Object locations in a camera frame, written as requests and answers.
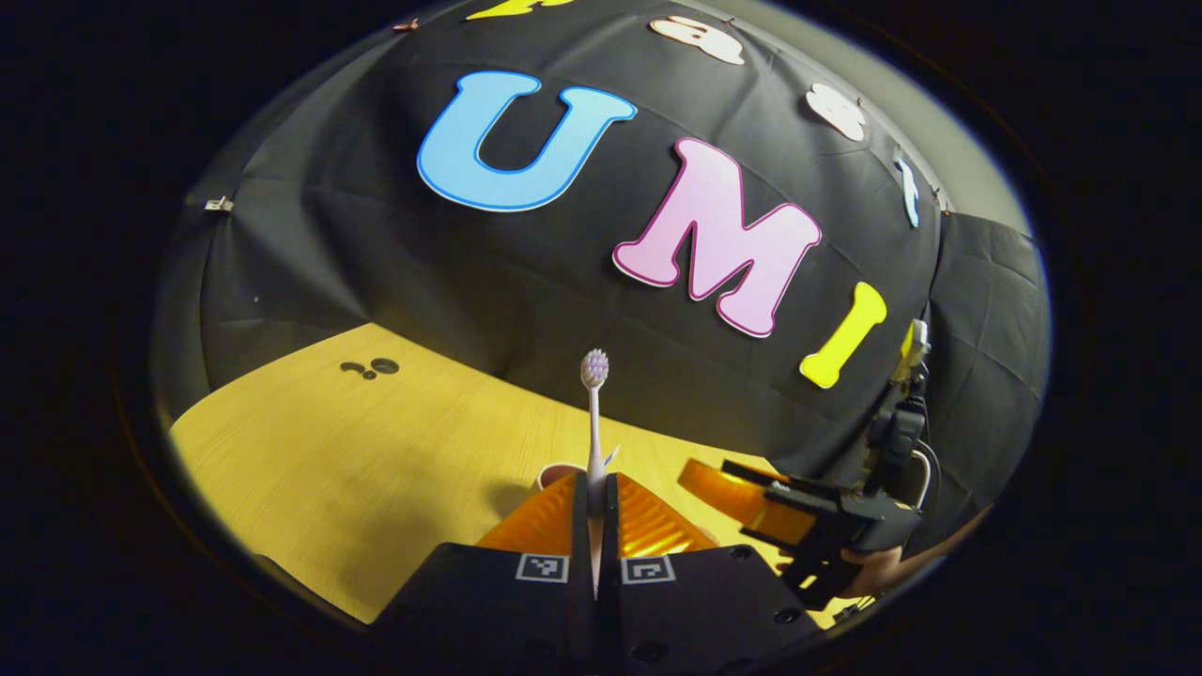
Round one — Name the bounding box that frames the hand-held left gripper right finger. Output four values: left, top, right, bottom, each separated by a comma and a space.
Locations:
601, 472, 827, 676

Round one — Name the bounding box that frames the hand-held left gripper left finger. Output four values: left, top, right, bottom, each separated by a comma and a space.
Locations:
371, 472, 594, 676

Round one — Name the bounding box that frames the pale pink toothbrush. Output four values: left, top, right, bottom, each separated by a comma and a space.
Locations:
579, 348, 611, 602

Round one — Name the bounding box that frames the black backdrop cloth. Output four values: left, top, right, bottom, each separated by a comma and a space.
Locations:
155, 0, 1053, 564

